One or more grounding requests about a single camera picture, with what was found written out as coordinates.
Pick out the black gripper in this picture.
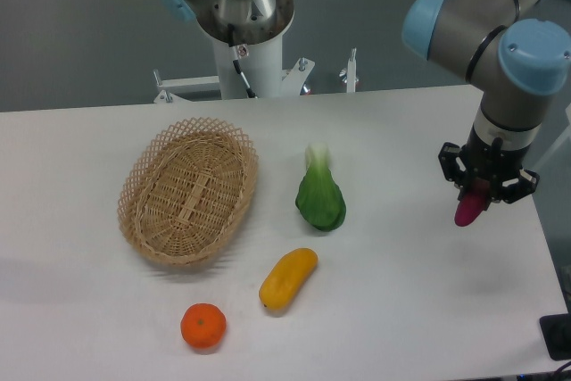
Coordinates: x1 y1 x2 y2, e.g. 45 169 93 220
438 128 539 204

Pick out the purple sweet potato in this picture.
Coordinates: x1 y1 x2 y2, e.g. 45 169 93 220
454 193 486 227

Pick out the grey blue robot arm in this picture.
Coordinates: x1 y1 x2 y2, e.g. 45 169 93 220
161 0 570 203

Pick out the woven wicker basket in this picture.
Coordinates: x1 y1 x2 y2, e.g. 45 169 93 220
117 118 259 267

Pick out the black device at table edge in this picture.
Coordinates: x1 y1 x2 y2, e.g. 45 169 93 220
539 313 570 361

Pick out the green bok choy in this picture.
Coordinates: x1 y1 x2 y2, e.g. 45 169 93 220
295 143 346 232

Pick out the yellow mango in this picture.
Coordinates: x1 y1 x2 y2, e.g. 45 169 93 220
259 248 319 311

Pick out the orange mandarin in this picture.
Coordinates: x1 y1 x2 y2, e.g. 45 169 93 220
180 302 227 350

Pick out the black cable on pedestal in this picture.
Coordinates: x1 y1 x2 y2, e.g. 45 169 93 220
227 23 259 99

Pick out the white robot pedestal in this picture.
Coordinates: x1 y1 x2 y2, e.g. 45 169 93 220
151 0 361 104

